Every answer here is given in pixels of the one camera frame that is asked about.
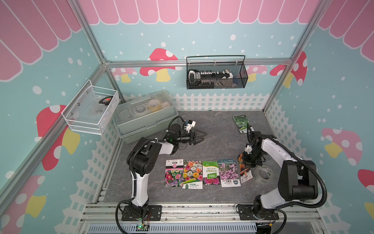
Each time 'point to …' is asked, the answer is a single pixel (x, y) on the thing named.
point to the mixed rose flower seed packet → (193, 174)
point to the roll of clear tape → (264, 174)
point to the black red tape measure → (106, 100)
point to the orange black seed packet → (245, 172)
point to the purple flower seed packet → (229, 173)
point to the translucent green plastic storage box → (147, 118)
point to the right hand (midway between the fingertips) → (245, 166)
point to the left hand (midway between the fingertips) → (205, 138)
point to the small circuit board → (140, 227)
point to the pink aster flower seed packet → (174, 176)
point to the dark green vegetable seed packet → (241, 122)
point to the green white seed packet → (211, 173)
